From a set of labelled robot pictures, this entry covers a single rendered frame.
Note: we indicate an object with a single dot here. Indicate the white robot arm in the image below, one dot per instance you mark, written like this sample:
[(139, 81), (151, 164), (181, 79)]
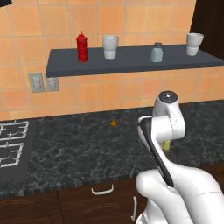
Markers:
[(172, 186)]

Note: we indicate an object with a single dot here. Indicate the dark wood cupboard door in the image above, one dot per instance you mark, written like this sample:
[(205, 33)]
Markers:
[(29, 208), (99, 214)]

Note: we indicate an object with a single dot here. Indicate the dark wood drawer front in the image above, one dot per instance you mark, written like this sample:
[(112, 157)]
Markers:
[(99, 197)]

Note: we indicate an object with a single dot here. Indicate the black extractor hood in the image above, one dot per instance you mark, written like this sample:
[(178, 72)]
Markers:
[(5, 2)]

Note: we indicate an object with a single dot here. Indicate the white cup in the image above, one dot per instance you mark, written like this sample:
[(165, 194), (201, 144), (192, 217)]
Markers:
[(193, 43), (110, 46)]

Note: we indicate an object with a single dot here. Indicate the red condiment bottle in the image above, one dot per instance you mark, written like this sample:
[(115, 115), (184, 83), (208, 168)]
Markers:
[(82, 48)]

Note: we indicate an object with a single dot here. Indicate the dark wood tall cabinet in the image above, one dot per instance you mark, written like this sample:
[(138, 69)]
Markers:
[(209, 24)]

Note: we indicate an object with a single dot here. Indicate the grey wall socket plate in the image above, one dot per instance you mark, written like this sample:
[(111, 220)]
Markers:
[(36, 82), (52, 84)]

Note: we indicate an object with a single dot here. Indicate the pale blue shaker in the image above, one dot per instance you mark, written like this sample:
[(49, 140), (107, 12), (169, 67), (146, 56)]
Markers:
[(157, 53)]

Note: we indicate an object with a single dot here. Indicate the dark grey wall shelf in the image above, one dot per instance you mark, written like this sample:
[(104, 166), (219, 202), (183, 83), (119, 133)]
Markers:
[(128, 61)]

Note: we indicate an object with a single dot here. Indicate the black hob with grates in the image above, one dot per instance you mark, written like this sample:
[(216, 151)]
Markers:
[(13, 148)]

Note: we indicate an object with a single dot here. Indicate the small orange round item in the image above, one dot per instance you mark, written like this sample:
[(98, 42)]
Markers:
[(113, 123)]

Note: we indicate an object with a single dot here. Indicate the yellow condiment bottle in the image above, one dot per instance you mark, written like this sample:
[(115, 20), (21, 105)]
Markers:
[(166, 145)]

